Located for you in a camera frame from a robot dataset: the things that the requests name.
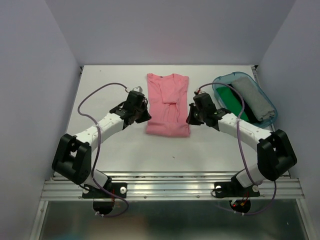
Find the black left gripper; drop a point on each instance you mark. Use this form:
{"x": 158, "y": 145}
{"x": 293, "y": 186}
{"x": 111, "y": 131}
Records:
{"x": 146, "y": 116}

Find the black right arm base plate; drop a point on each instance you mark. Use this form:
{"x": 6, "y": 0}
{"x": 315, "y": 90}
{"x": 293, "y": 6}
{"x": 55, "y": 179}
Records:
{"x": 229, "y": 189}

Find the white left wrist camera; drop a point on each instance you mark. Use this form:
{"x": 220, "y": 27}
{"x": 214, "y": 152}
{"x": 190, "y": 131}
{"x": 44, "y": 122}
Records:
{"x": 138, "y": 89}

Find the rolled green t-shirt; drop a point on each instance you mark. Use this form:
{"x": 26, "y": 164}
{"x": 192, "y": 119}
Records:
{"x": 230, "y": 99}

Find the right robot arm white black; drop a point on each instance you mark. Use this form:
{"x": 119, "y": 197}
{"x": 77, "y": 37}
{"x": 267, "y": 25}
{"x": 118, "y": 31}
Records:
{"x": 275, "y": 154}

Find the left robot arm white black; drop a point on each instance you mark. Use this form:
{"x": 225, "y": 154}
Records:
{"x": 73, "y": 156}

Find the blue translucent plastic bin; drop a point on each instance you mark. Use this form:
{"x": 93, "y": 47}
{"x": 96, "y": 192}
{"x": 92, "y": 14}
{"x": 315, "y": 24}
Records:
{"x": 226, "y": 80}

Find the pink t-shirt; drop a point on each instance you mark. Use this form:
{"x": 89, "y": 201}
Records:
{"x": 168, "y": 105}

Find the rolled grey t-shirt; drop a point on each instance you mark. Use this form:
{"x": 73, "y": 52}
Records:
{"x": 261, "y": 108}

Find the rolled black t-shirt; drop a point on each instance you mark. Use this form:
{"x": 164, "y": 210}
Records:
{"x": 247, "y": 110}

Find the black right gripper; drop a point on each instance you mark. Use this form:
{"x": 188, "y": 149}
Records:
{"x": 190, "y": 119}

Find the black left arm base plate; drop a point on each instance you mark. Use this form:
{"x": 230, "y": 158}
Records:
{"x": 117, "y": 188}

